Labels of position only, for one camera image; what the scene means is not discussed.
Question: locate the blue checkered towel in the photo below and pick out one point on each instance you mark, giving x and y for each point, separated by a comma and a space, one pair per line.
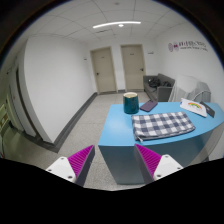
161, 125

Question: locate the white rainbow picture book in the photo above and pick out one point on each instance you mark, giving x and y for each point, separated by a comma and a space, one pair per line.
194, 107

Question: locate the right beige door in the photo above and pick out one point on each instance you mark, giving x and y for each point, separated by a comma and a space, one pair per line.
133, 62

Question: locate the black bag on sofa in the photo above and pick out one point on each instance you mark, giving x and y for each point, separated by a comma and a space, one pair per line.
154, 82

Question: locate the black tablet device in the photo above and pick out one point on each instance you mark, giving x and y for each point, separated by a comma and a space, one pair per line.
209, 110

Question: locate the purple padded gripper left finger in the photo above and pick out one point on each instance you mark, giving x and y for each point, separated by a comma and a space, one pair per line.
74, 168

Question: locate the ceiling strip light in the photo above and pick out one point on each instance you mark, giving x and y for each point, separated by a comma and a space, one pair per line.
115, 23

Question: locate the beige door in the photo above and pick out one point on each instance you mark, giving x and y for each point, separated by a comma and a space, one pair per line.
133, 62
103, 70

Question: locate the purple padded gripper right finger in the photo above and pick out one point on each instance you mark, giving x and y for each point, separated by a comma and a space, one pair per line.
154, 166

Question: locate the dark purple notebook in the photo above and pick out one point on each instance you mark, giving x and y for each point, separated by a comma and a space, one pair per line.
148, 106

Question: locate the blue table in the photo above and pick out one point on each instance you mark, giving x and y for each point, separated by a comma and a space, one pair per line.
117, 143

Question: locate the white draped chair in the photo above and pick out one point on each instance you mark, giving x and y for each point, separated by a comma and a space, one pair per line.
191, 88

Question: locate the dark green cylindrical container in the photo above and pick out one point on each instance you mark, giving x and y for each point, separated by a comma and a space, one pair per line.
130, 103

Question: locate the left beige door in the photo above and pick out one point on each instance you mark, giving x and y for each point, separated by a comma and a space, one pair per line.
103, 70

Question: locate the wall logo sign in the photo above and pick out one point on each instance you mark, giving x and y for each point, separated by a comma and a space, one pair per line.
187, 45

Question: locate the grey sofa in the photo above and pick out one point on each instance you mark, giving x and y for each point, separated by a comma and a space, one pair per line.
162, 93

